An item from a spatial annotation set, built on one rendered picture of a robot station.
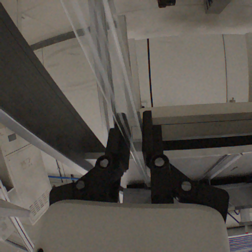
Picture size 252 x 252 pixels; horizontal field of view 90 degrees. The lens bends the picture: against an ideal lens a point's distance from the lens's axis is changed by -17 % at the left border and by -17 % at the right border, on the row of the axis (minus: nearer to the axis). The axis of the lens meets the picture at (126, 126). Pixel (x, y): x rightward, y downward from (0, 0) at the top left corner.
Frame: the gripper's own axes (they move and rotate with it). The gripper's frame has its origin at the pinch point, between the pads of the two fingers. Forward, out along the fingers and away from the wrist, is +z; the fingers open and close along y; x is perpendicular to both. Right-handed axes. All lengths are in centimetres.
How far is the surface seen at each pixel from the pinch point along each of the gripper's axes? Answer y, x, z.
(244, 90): 115, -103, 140
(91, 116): -83, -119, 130
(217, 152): 9.0, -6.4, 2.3
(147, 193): -0.8, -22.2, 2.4
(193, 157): 6.0, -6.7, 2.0
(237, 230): 29, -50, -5
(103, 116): -13.0, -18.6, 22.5
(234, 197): 17.5, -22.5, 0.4
